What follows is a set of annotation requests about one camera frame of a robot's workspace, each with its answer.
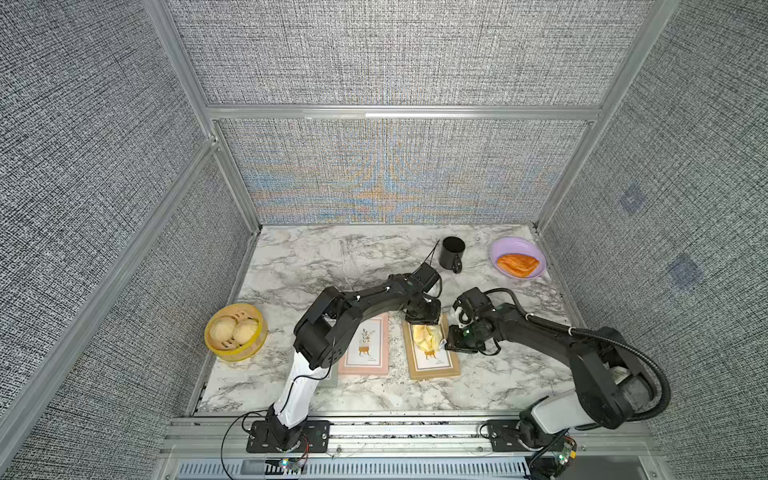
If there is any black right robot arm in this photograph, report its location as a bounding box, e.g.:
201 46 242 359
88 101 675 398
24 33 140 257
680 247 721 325
446 288 657 451

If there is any yellow bamboo steamer basket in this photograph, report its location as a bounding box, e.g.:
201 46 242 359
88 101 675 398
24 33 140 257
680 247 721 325
204 303 268 363

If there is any right steamed bun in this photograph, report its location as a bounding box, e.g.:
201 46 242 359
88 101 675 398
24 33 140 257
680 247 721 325
232 318 261 346

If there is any orange pastry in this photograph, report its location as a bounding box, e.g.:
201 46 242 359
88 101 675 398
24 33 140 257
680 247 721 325
496 253 540 278

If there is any yellow cleaning cloth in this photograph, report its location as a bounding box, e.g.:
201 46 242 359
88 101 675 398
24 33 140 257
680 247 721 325
411 325 444 357

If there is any black mug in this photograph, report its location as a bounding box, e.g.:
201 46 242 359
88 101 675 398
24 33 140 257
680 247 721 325
438 236 466 274

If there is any pink picture frame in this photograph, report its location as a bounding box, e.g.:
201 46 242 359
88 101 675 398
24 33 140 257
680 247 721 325
338 313 389 376

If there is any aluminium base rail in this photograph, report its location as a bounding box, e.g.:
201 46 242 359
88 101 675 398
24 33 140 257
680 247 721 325
150 411 673 479

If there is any tan wooden picture frame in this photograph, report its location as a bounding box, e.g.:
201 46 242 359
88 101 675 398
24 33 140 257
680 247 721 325
402 315 461 381

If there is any purple bowl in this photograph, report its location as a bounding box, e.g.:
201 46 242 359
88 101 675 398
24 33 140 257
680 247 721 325
489 237 547 280

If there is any steamed bun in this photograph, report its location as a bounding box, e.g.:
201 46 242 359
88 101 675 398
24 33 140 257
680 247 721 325
208 316 237 350
232 318 261 346

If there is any left steamed bun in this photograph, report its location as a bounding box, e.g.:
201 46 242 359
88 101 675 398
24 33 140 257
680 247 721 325
208 316 237 350

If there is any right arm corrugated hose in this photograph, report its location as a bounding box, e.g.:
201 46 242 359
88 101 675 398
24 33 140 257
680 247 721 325
482 287 672 421

